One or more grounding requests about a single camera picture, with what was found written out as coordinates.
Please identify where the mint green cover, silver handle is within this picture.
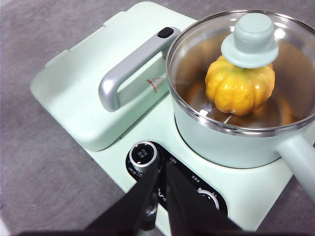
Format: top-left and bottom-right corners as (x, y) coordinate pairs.
(30, 1), (197, 152)

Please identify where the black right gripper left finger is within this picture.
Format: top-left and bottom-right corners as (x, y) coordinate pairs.
(85, 160), (162, 232)

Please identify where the silver control knob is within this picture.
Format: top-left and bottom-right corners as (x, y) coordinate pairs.
(196, 186), (220, 212)
(128, 141), (159, 174)

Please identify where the yellow toy pumpkin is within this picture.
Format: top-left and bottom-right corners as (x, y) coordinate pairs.
(205, 55), (276, 117)

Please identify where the glass lid with green knob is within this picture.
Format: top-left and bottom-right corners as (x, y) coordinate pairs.
(166, 9), (315, 138)

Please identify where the mint green pot with handle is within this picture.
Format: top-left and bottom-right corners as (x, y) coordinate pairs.
(166, 9), (315, 205)

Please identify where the mint green cooker base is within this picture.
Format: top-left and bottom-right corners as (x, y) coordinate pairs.
(29, 1), (315, 236)

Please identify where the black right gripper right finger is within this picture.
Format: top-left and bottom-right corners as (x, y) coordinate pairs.
(164, 161), (244, 233)

